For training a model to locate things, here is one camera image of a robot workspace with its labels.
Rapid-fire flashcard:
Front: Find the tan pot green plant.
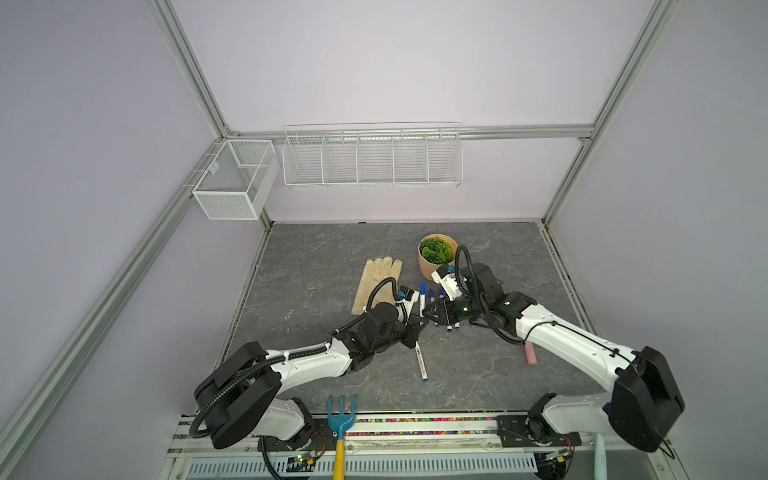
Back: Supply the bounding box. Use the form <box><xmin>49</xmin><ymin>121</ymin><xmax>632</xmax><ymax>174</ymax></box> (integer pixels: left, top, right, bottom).
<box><xmin>417</xmin><ymin>234</ymin><xmax>458</xmax><ymax>281</ymax></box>

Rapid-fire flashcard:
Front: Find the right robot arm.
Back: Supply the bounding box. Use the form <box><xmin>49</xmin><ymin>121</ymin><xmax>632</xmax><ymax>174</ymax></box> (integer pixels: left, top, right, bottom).
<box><xmin>431</xmin><ymin>262</ymin><xmax>685</xmax><ymax>452</ymax></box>

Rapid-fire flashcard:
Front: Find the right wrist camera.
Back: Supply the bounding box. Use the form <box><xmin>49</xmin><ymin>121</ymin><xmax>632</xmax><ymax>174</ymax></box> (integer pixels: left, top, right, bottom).
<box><xmin>431</xmin><ymin>265</ymin><xmax>463</xmax><ymax>301</ymax></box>

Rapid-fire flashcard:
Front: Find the blue garden fork yellow handle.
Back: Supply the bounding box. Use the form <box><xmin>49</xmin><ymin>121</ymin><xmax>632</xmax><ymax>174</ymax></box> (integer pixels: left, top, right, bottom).
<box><xmin>327</xmin><ymin>394</ymin><xmax>357</xmax><ymax>480</ymax></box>

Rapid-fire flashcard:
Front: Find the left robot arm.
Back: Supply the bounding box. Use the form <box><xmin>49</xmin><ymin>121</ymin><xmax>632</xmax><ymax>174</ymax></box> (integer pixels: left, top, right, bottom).
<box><xmin>188</xmin><ymin>277</ymin><xmax>425</xmax><ymax>450</ymax></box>

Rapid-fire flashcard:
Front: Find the cream fabric glove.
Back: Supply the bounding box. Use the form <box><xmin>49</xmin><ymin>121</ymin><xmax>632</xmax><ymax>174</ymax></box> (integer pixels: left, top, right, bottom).
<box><xmin>351</xmin><ymin>256</ymin><xmax>403</xmax><ymax>316</ymax></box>

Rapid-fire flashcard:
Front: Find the white wire wall basket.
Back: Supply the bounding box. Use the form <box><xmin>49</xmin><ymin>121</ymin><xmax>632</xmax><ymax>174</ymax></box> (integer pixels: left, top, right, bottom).
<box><xmin>282</xmin><ymin>122</ymin><xmax>464</xmax><ymax>188</ymax></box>

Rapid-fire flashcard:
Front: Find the light blue garden trowel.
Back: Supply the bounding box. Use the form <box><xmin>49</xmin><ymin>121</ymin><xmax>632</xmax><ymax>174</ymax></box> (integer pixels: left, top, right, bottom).
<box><xmin>593</xmin><ymin>433</ymin><xmax>608</xmax><ymax>480</ymax></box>

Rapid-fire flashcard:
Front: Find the white mesh box basket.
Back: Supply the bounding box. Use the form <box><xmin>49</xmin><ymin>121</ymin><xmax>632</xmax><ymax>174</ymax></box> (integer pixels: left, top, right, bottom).
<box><xmin>193</xmin><ymin>139</ymin><xmax>280</xmax><ymax>221</ymax></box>

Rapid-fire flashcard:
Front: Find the pink eraser stick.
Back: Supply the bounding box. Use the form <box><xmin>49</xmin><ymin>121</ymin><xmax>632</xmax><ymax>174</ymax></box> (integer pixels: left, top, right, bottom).
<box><xmin>524</xmin><ymin>342</ymin><xmax>538</xmax><ymax>365</ymax></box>

